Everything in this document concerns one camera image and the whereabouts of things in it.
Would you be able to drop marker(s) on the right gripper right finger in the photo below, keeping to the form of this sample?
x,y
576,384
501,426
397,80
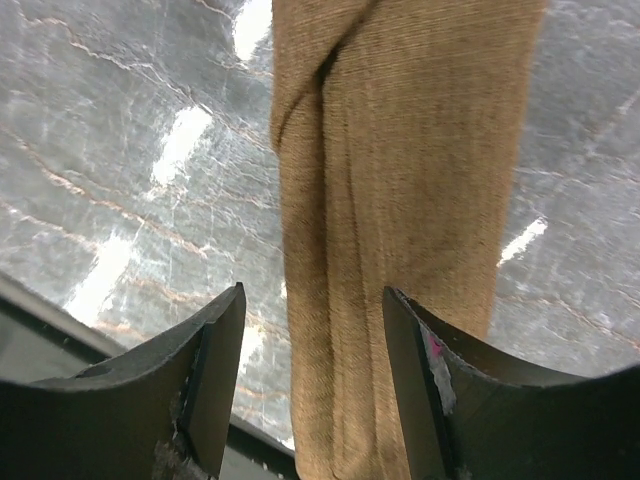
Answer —
x,y
471,411

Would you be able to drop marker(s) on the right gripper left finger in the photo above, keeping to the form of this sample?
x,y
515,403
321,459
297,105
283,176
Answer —
x,y
159,411

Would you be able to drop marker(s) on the brown cloth napkin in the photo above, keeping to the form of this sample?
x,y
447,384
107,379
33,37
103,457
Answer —
x,y
396,125

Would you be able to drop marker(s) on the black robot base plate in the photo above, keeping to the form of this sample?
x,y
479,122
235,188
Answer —
x,y
39,341

